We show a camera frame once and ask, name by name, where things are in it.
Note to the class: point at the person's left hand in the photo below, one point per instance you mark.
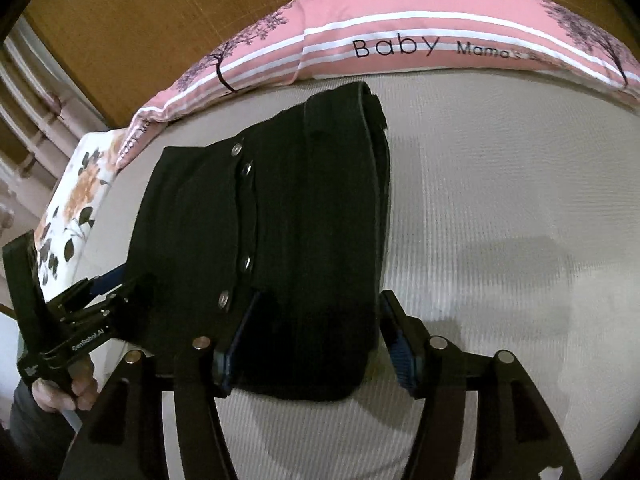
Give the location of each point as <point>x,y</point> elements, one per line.
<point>55,395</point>

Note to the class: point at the white curtain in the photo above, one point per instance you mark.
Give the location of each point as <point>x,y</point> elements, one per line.
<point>30,125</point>

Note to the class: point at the floral print pillow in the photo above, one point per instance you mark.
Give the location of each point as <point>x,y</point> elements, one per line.
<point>75,200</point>

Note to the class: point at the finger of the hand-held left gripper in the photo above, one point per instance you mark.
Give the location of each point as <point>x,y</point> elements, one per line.
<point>125,305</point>
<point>107,280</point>

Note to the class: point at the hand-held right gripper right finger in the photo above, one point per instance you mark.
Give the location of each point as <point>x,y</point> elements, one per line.
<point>400,345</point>

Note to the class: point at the wooden headboard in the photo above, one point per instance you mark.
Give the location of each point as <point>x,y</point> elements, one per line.
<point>150,35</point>

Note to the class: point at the person's left forearm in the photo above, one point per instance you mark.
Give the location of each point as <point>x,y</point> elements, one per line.
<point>35,440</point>

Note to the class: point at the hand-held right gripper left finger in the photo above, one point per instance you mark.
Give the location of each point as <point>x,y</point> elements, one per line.
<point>235,342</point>

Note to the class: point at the pink striped pillow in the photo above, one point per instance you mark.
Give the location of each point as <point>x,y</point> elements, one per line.
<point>400,25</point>

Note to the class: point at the black pants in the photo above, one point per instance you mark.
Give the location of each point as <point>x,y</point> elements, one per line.
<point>310,210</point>

